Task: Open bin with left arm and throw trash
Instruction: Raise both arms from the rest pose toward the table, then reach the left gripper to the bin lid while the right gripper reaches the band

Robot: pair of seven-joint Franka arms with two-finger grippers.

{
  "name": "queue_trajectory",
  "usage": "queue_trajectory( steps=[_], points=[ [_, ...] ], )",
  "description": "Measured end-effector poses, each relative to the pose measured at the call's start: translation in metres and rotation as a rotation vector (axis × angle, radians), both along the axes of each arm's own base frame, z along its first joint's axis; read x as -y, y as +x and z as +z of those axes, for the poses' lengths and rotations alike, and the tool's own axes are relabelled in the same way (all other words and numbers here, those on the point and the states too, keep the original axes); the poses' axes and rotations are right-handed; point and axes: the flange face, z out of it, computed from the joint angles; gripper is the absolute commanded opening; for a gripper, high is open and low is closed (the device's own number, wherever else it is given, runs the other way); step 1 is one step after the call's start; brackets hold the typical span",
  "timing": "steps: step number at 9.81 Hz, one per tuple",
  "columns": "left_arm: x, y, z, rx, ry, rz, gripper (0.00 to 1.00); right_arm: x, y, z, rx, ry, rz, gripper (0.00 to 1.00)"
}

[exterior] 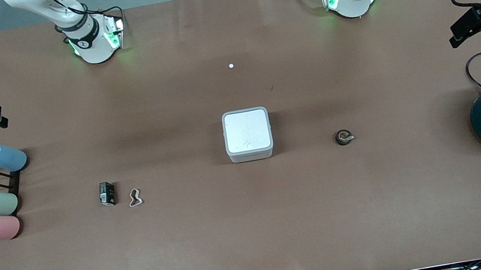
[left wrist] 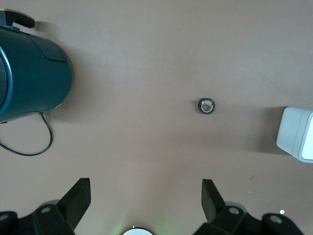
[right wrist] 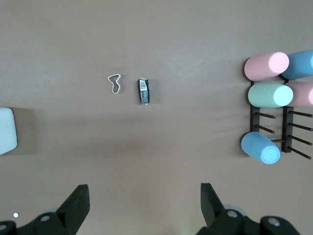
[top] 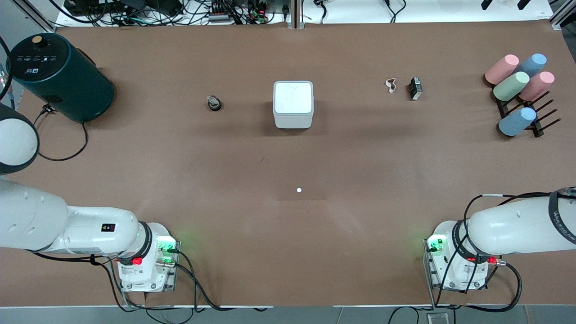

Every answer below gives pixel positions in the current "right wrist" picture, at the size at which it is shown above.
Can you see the green plastic cup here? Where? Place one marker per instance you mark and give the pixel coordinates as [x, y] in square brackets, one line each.
[266, 95]

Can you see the brown table cover sheet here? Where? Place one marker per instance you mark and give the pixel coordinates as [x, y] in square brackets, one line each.
[156, 36]

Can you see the white lidded trash bin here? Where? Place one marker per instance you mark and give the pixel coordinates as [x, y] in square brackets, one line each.
[7, 129]

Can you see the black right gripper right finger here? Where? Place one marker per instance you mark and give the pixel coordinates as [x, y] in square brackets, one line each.
[212, 213]

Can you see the white rubber band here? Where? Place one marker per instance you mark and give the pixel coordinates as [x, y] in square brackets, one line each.
[114, 93]

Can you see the black snack wrapper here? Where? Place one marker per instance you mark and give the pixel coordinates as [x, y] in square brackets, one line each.
[143, 93]

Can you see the pink plastic cup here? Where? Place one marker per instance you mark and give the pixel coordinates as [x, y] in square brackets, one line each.
[303, 94]
[264, 67]

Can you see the dark wooden cup rack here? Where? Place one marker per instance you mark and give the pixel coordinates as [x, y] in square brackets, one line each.
[286, 132]

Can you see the blue plastic cup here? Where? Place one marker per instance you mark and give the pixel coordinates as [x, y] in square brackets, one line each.
[256, 147]
[302, 64]

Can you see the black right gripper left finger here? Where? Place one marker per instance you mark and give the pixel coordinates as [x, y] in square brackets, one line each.
[71, 210]

